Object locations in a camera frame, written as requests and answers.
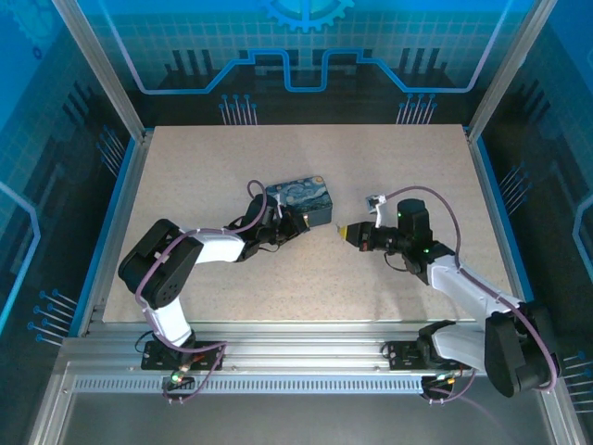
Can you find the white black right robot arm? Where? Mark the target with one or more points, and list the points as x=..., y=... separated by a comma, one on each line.
x=463, y=283

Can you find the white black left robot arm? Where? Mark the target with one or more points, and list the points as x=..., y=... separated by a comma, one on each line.
x=160, y=273

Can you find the starry night print tin box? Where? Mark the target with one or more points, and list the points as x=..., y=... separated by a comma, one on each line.
x=301, y=194

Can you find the blue table edge strip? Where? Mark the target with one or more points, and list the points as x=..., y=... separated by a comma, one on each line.
x=505, y=218
x=102, y=241

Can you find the aluminium side rail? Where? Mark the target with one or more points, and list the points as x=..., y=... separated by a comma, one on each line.
x=495, y=208
x=120, y=232

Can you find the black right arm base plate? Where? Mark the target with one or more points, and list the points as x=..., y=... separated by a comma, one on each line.
x=403, y=357

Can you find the aluminium slotted frame rail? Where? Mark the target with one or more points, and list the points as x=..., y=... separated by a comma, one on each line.
x=296, y=366

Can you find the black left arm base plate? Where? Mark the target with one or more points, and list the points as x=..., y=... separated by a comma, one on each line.
x=157, y=357

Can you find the aluminium frame post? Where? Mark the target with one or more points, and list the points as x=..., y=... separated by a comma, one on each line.
x=99, y=69
x=507, y=69

